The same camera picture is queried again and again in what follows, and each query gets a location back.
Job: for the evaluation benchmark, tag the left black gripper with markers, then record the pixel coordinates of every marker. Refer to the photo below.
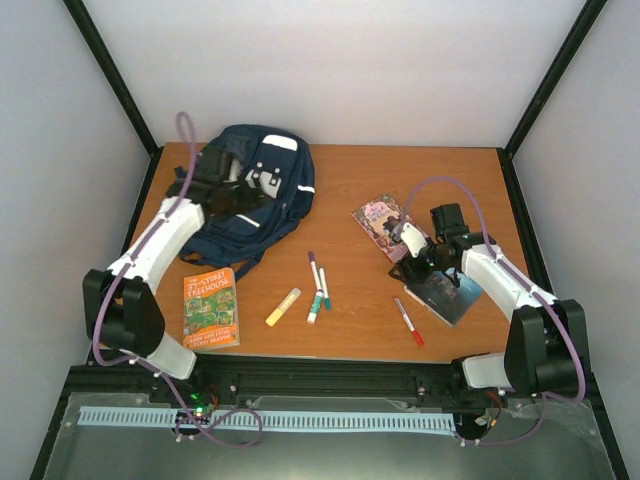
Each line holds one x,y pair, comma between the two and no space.
250,202

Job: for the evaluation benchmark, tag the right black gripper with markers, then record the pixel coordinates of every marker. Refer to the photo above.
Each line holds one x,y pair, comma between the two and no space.
412,274

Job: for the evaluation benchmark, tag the dark blue Wuthering Heights book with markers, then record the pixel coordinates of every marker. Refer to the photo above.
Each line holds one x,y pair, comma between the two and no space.
448,295

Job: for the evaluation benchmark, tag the navy blue backpack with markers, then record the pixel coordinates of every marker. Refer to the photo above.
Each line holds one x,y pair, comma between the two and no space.
279,162

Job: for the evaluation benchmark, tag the pink shakespeare book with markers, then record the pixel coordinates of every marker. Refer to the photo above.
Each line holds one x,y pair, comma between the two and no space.
379,217

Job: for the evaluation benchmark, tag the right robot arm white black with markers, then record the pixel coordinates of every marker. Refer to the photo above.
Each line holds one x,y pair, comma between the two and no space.
546,350

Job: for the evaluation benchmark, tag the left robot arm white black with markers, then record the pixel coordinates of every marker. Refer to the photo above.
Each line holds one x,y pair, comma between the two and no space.
121,310

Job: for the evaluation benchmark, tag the red marker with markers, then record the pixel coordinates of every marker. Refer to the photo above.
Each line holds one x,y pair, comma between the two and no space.
414,332

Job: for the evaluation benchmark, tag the orange treehouse book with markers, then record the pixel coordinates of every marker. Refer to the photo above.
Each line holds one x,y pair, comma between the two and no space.
210,311

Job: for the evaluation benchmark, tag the purple cap marker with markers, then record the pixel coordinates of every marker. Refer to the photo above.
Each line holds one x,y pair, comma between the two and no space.
315,271

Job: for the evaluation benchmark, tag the green cap marker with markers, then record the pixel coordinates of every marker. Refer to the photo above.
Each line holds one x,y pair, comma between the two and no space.
324,284

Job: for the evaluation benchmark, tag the yellow highlighter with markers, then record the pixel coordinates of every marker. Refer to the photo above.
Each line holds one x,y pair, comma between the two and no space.
282,307

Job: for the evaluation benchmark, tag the green white glue stick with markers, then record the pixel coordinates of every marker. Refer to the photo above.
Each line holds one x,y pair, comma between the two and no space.
315,306

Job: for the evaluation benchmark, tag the metal front plate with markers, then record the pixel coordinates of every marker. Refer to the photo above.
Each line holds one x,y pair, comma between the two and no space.
527,440

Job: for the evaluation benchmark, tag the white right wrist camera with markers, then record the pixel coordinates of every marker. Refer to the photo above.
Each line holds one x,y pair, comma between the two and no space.
413,238

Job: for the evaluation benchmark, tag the black aluminium frame rail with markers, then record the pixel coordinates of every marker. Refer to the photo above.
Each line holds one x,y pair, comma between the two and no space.
230,380

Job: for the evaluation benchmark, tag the left rear frame post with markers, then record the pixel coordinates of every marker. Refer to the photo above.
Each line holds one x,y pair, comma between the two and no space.
100,52

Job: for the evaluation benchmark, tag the frame post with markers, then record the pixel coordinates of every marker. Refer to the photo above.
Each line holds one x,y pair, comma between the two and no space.
571,44
100,52

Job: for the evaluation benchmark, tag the light blue cable duct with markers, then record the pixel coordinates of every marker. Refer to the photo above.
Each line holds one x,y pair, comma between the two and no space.
271,421

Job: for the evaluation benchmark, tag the right rear frame post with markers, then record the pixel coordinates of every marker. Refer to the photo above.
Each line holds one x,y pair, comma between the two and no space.
571,44

